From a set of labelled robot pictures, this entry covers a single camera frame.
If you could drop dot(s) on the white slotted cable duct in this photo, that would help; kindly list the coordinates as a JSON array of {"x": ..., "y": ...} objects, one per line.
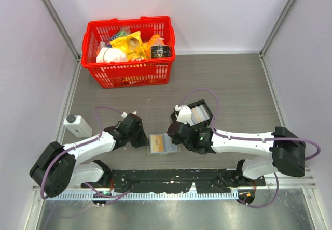
[{"x": 79, "y": 195}]

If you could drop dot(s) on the green blue snack packet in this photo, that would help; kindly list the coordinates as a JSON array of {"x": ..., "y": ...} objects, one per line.
[{"x": 124, "y": 31}]

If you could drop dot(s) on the stack of white cards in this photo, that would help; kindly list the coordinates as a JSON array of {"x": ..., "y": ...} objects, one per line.
[{"x": 199, "y": 114}]

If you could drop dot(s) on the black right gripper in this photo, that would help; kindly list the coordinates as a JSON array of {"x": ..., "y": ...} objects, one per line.
[{"x": 175, "y": 142}]

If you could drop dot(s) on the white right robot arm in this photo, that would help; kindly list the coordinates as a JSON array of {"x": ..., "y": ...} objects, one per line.
[{"x": 277, "y": 151}]

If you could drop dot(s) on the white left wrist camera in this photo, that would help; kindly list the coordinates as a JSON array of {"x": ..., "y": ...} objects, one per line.
[{"x": 130, "y": 115}]

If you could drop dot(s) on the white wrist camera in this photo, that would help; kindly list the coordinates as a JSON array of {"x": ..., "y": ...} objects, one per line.
[
  {"x": 130, "y": 115},
  {"x": 184, "y": 114}
]

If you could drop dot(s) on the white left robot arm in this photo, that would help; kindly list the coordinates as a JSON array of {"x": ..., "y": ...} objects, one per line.
[{"x": 61, "y": 166}]

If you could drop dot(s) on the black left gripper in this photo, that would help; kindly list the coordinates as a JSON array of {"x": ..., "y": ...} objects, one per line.
[{"x": 143, "y": 141}]

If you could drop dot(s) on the white device with grey button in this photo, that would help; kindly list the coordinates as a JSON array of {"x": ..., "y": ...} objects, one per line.
[{"x": 77, "y": 125}]

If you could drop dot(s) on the orange snack packet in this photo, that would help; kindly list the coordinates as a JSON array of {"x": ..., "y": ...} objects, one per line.
[{"x": 155, "y": 40}]

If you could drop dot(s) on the black card box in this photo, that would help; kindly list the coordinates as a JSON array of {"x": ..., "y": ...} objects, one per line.
[{"x": 199, "y": 125}]

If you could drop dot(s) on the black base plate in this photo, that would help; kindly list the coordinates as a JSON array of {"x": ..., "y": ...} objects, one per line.
[{"x": 175, "y": 180}]

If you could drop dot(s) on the yellow snack bag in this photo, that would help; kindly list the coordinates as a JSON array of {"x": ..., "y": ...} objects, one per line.
[{"x": 131, "y": 45}]

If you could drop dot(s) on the white crumpled plastic bag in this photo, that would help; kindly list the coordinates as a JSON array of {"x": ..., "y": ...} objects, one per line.
[{"x": 109, "y": 55}]

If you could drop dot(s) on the grey leather card holder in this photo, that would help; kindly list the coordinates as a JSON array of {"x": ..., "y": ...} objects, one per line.
[{"x": 169, "y": 147}]

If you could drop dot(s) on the black labelled bottle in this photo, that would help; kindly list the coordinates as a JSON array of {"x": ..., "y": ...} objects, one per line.
[{"x": 160, "y": 51}]

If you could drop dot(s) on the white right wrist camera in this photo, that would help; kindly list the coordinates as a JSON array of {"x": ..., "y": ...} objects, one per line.
[{"x": 184, "y": 114}]

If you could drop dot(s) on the red plastic shopping basket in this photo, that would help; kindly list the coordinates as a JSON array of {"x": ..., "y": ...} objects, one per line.
[{"x": 132, "y": 73}]

